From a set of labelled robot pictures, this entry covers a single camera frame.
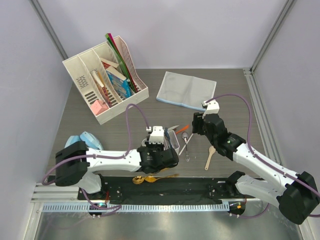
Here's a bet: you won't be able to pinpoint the white chopstick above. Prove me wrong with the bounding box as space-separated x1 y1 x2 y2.
178 133 194 156

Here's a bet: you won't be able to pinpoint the orange plastic utensil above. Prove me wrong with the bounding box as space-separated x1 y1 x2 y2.
175 124 190 135

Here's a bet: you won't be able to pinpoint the silver metal spoon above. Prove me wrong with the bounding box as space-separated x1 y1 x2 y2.
181 131 190 162

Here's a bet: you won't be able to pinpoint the white utensil container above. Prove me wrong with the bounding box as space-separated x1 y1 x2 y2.
168 130 180 154

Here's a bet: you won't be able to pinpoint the blue plastic knife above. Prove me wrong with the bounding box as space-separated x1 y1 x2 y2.
164 127 173 149

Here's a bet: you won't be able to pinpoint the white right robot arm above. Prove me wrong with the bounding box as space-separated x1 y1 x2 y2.
192 112 320 225

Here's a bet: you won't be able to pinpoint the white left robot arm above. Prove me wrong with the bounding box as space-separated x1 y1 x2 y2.
55 141 179 200

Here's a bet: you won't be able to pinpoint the silver table knife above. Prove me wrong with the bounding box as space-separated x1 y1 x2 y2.
167 125 179 131

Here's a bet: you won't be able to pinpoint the beige wooden spoon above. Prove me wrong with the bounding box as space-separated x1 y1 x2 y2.
204 146 216 171

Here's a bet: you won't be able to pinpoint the grey folded cloth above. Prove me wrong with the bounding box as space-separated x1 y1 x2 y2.
156 71 217 112

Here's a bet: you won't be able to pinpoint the light blue headphones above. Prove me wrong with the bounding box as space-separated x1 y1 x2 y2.
64 131 104 150

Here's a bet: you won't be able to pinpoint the pink box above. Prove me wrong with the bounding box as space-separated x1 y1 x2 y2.
90 99 109 116

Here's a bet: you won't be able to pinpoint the blue illustrated book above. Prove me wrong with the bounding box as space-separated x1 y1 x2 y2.
106 66 132 99

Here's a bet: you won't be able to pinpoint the red striped book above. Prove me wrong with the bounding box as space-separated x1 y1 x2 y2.
90 70 113 108

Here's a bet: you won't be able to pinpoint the white desktop file organizer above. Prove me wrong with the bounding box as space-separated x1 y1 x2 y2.
62 35 149 125

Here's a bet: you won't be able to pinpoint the green plastic folder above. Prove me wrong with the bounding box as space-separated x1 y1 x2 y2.
105 33 138 93

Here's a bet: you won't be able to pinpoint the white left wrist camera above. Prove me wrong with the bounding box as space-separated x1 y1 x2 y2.
141 126 165 151

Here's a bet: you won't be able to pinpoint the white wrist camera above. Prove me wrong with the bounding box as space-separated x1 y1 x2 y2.
202 100 220 118
141 126 165 151

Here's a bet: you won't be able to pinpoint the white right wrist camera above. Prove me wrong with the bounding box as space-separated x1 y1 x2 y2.
202 100 220 118

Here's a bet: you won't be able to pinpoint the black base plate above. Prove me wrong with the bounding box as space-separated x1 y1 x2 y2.
87 176 252 205

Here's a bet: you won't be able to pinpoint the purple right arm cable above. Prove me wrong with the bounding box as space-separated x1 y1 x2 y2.
207 93 320 220

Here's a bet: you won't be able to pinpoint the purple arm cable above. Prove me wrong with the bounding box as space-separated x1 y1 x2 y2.
207 93 320 220
41 103 152 217

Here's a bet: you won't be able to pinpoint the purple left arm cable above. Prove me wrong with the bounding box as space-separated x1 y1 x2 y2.
41 103 152 217

